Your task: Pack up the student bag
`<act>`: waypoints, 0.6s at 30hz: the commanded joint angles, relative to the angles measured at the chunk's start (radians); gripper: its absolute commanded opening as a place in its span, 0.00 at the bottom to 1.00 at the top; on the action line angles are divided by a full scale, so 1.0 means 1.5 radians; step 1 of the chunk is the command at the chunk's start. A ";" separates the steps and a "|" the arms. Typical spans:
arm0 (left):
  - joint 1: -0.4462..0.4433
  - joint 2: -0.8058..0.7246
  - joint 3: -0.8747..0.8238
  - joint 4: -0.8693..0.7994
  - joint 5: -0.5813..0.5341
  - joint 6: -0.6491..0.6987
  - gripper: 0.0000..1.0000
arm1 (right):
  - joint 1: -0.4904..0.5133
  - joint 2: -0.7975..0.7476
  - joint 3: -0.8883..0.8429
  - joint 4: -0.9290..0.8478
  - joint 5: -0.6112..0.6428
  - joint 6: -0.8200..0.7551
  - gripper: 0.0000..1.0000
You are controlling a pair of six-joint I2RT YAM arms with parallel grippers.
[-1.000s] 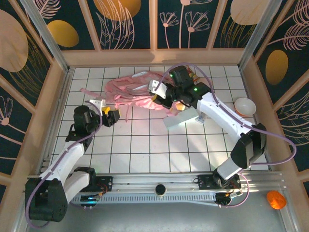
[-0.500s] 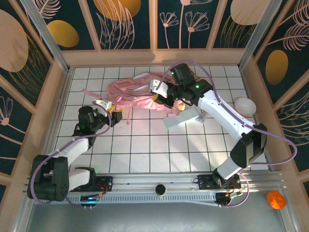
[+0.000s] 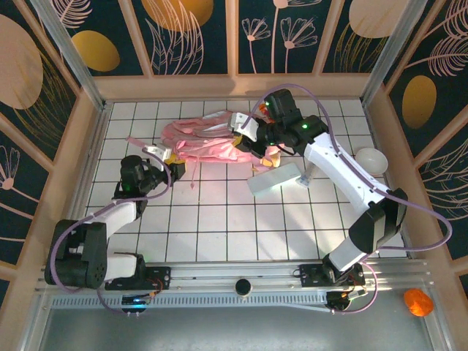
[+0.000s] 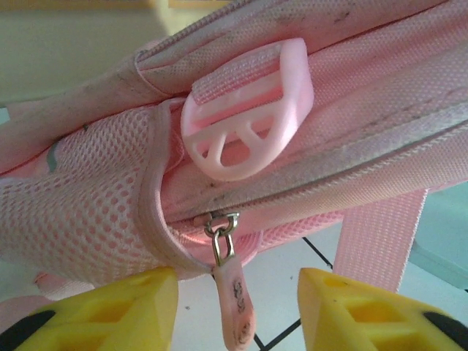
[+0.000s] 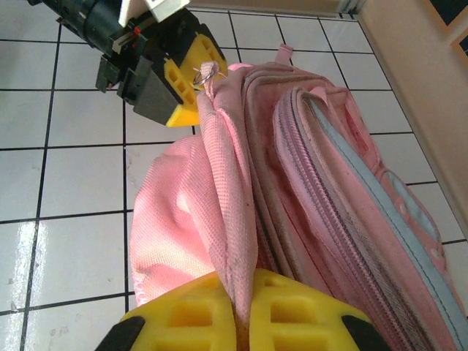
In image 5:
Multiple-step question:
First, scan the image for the aluminium corner post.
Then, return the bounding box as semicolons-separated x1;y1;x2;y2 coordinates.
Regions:
338;0;366;18

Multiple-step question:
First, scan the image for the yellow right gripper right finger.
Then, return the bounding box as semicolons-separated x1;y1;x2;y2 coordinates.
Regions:
248;268;389;351

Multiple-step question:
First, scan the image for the pink student backpack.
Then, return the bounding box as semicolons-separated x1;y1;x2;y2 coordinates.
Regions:
129;43;468;351

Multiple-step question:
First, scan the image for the wall panel yellow oval fern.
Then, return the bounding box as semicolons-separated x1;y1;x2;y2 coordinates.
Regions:
426;0;468;36

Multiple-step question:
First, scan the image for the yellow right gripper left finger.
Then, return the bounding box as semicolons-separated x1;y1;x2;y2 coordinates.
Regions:
95;272;239;351

